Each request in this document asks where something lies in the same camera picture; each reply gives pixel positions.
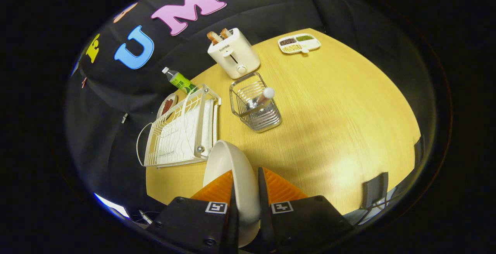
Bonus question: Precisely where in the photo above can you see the green label drink bottle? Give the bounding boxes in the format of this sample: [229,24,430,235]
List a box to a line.
[162,67,197,94]

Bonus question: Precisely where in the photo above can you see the white round plate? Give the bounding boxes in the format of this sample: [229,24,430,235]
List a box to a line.
[203,140,261,248]

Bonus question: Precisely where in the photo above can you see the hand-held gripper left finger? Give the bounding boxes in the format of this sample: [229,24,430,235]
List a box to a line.
[146,170,240,254]

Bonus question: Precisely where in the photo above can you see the white toaster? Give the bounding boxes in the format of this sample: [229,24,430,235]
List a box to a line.
[207,28,261,79]

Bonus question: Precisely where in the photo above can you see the small grey plate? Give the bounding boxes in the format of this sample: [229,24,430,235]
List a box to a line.
[157,93,179,120]

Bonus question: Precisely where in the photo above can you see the white wire dish rack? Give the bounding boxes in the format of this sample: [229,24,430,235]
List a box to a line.
[136,84,222,168]

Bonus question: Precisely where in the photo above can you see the white divided dish with beans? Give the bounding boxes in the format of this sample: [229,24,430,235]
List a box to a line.
[277,33,321,55]

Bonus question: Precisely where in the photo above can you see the grey flat panel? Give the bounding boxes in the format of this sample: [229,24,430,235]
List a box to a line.
[414,136,425,168]
[362,172,389,210]

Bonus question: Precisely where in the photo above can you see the metal wire basket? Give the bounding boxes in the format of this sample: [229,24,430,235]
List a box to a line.
[229,72,282,133]

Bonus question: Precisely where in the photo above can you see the spoon with red checked handle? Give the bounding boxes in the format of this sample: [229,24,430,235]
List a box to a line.
[248,87,276,111]

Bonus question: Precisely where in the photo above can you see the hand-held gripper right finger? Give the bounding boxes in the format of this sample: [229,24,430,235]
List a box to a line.
[257,166,354,254]

